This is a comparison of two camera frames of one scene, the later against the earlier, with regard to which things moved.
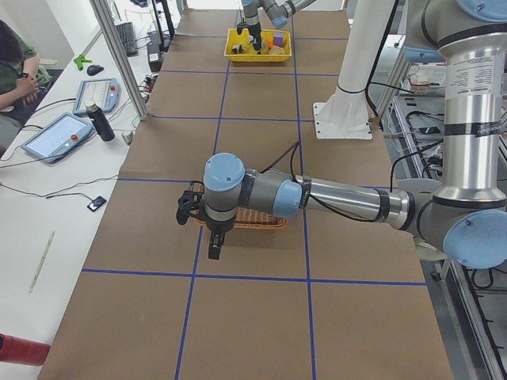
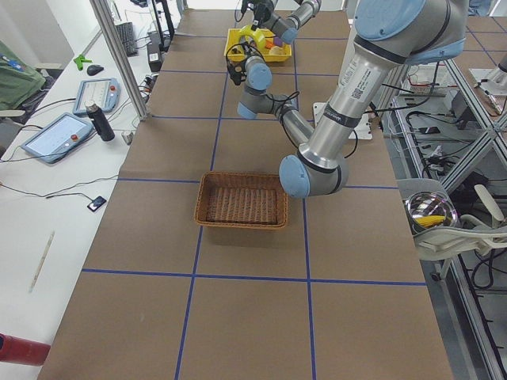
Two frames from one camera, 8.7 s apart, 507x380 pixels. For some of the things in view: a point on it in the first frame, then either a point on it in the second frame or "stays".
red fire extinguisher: [17, 349] stays
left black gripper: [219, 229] → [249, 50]
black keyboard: [126, 32] stays
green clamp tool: [80, 60] stays
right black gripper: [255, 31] → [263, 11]
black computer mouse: [93, 70] stays
